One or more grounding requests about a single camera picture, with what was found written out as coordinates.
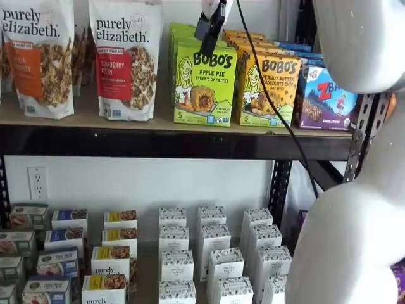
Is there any white granola bag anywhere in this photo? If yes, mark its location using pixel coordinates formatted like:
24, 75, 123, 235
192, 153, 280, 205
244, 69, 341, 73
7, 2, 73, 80
71, 22, 85, 96
82, 25, 96, 86

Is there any orange label granola bag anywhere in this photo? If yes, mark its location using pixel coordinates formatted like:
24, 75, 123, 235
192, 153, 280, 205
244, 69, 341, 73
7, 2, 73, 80
0, 0, 76, 120

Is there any blue Zbar box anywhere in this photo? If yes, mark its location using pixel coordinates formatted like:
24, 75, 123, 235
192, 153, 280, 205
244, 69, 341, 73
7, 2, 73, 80
294, 65, 360, 132
280, 44, 324, 54
274, 40, 313, 48
296, 50, 327, 68

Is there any orange Bobo's peanut butter box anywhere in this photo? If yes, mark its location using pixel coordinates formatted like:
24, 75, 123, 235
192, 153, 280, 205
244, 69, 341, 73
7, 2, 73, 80
237, 49, 302, 129
222, 29, 266, 38
232, 40, 285, 61
226, 34, 276, 45

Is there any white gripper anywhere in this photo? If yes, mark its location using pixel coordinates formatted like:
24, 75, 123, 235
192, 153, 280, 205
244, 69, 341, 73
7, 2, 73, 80
194, 0, 237, 58

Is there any dark green food box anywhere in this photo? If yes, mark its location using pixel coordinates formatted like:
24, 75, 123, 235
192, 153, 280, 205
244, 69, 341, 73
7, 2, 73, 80
0, 284, 17, 304
0, 230, 36, 258
9, 203, 49, 231
0, 255, 25, 286

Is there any black metal shelf rack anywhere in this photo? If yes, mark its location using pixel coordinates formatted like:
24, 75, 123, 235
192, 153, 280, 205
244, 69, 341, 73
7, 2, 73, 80
0, 0, 393, 304

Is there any red label granola bag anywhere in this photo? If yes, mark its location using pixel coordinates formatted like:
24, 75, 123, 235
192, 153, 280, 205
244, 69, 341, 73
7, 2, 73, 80
88, 0, 164, 122

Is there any black cable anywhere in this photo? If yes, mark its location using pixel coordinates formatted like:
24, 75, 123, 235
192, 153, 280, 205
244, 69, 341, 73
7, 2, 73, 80
234, 0, 319, 199

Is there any yellow label granola box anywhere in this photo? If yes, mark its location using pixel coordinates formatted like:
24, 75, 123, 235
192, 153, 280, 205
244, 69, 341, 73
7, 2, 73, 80
101, 227, 138, 251
103, 210, 138, 229
81, 274, 129, 304
90, 245, 138, 294

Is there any green Bobo's apple pie box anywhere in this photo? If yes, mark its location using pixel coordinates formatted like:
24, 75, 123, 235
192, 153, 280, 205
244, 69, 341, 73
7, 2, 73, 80
168, 22, 204, 31
173, 43, 237, 127
170, 27, 222, 39
171, 32, 228, 107

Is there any white plastic sheet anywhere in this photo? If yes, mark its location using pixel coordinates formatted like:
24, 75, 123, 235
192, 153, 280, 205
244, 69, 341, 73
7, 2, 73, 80
283, 160, 346, 210

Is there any blue label food box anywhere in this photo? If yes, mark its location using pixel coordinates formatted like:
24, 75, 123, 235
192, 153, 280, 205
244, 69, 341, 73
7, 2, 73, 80
37, 248, 80, 280
21, 278, 72, 304
44, 227, 85, 253
51, 208, 89, 234

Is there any white wall outlet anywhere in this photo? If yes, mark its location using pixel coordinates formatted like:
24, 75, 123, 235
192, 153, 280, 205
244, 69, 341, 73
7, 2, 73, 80
27, 165, 49, 200

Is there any white patterned pantry box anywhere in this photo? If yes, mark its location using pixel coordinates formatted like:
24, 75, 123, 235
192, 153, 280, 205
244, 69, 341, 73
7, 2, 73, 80
242, 208, 274, 251
159, 225, 190, 253
158, 279, 197, 304
197, 206, 227, 227
158, 207, 187, 228
263, 274, 288, 304
161, 249, 195, 282
248, 224, 284, 254
206, 248, 245, 288
198, 223, 232, 282
255, 245, 293, 286
216, 276, 254, 304

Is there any large orange cereal box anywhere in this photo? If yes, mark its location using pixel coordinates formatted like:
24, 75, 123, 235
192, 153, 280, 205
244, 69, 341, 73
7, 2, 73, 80
386, 92, 397, 120

